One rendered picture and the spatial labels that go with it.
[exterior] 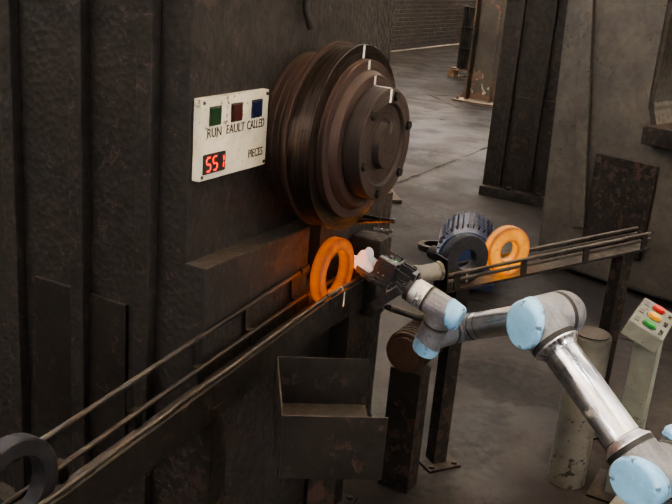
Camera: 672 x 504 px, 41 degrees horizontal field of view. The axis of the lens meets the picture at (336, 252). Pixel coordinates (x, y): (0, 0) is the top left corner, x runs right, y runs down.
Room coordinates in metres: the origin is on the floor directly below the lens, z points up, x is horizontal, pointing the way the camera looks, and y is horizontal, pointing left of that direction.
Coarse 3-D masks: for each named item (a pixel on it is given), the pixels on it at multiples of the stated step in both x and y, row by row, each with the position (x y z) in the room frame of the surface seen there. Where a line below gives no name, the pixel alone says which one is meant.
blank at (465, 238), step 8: (456, 240) 2.58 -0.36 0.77; (464, 240) 2.58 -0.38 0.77; (472, 240) 2.59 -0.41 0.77; (480, 240) 2.61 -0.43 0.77; (448, 248) 2.57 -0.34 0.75; (456, 248) 2.57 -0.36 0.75; (464, 248) 2.58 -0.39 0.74; (472, 248) 2.60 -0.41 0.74; (480, 248) 2.61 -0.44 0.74; (448, 256) 2.56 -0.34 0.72; (456, 256) 2.57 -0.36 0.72; (472, 256) 2.62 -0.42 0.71; (480, 256) 2.61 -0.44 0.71; (456, 264) 2.57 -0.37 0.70; (472, 264) 2.61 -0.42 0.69; (480, 264) 2.61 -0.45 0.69; (472, 272) 2.60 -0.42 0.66; (480, 272) 2.62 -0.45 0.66; (464, 280) 2.59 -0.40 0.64; (472, 280) 2.60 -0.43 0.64
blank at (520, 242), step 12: (504, 228) 2.66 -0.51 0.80; (516, 228) 2.67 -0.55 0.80; (492, 240) 2.64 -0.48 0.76; (504, 240) 2.65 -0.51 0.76; (516, 240) 2.67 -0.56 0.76; (528, 240) 2.69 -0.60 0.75; (492, 252) 2.63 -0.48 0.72; (516, 252) 2.68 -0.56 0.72; (528, 252) 2.70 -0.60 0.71; (516, 264) 2.68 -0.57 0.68
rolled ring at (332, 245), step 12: (336, 240) 2.24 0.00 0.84; (324, 252) 2.20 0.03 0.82; (336, 252) 2.23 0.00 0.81; (348, 252) 2.29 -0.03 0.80; (312, 264) 2.19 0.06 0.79; (324, 264) 2.18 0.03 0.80; (348, 264) 2.30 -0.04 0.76; (312, 276) 2.18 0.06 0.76; (324, 276) 2.18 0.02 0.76; (336, 276) 2.31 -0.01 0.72; (348, 276) 2.30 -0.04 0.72; (312, 288) 2.18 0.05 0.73; (324, 288) 2.19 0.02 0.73; (336, 288) 2.27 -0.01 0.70
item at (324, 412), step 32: (288, 384) 1.77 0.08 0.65; (320, 384) 1.78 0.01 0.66; (352, 384) 1.79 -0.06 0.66; (288, 416) 1.51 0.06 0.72; (320, 416) 1.52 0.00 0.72; (352, 416) 1.53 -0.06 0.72; (288, 448) 1.51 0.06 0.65; (320, 448) 1.52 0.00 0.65; (352, 448) 1.52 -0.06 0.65; (384, 448) 1.53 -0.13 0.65; (320, 480) 1.64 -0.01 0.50
